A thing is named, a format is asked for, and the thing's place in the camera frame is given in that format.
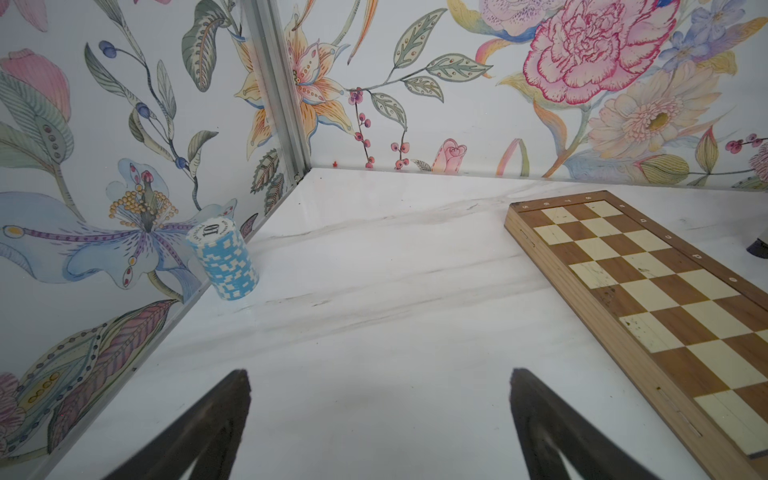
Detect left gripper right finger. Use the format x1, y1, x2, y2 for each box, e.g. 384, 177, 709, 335
509, 368, 656, 479

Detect small blue white object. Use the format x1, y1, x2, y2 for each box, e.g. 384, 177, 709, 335
186, 217, 259, 301

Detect silver two-tier dish rack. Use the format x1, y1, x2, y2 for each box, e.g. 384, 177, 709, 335
746, 238, 768, 259

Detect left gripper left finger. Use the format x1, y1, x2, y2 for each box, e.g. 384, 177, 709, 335
106, 369, 251, 480

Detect wooden folded chessboard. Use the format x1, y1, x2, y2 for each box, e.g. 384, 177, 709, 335
505, 190, 767, 479

